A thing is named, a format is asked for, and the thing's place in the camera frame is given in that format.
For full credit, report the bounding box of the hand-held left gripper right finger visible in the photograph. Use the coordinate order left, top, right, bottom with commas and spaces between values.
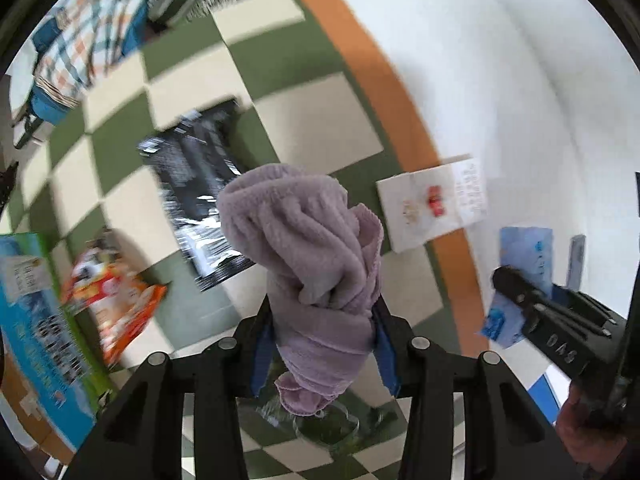
372, 300, 583, 480

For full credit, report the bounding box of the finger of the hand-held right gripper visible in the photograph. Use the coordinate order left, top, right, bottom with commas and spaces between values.
492, 266, 543, 323

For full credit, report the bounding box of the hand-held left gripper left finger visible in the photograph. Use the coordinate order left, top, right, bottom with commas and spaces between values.
69, 304, 275, 480

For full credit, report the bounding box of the purple fluffy towel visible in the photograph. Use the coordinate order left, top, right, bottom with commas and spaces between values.
216, 162, 385, 417

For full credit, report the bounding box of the person's right hand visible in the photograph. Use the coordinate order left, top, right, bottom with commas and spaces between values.
554, 382, 640, 480

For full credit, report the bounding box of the light blue tissue packet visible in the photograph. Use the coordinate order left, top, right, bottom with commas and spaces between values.
480, 226, 555, 350

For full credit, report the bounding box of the blue and white packet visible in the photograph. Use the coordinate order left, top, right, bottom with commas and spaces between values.
529, 364, 562, 427

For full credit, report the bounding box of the grey card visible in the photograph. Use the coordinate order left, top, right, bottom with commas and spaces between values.
567, 234, 587, 289

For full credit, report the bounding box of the clear plastic cup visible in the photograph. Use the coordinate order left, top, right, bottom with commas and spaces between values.
255, 387, 401, 457

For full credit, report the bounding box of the white box with red print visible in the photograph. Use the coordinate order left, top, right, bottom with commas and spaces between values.
376, 156, 489, 254

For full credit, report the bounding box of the orange snack packet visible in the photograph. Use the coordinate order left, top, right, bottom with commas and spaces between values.
60, 230, 168, 368

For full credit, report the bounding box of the black foil packet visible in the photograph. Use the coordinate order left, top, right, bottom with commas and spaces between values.
137, 97, 257, 293

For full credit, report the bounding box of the blue and green carton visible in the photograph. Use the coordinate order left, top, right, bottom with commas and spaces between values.
0, 232, 118, 453

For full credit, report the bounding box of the plaid blanket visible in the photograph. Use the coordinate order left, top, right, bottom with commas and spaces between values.
27, 0, 173, 113

